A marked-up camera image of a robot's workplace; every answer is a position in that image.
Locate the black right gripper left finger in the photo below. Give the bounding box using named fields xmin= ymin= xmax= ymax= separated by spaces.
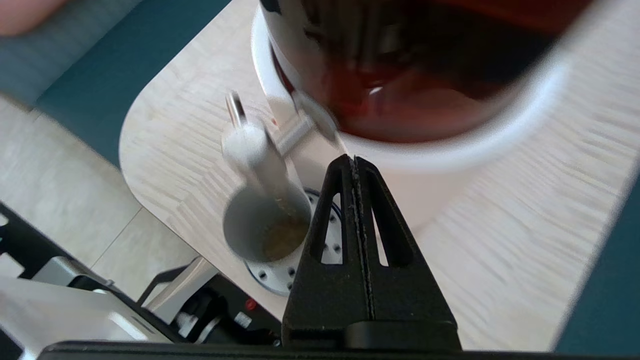
xmin=282 ymin=154 xmax=373 ymax=348

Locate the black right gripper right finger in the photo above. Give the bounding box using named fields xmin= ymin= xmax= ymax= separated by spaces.
xmin=356 ymin=157 xmax=458 ymax=325

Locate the grey plastic cup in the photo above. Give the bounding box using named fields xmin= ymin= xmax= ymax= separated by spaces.
xmin=222 ymin=184 xmax=313 ymax=264

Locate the large silver dispenser tap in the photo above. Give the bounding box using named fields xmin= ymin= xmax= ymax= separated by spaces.
xmin=221 ymin=90 xmax=346 ymax=203

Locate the white black robot base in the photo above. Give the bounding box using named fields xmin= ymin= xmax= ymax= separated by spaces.
xmin=0 ymin=202 xmax=284 ymax=360

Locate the large blue perforated drip tray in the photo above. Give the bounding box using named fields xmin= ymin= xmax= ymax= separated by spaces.
xmin=244 ymin=187 xmax=346 ymax=297

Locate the large tea dispenser white base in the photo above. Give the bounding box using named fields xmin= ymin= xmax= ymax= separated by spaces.
xmin=250 ymin=0 xmax=598 ymax=232

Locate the pink bolster cushion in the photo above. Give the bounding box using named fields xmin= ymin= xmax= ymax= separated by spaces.
xmin=0 ymin=0 xmax=67 ymax=37

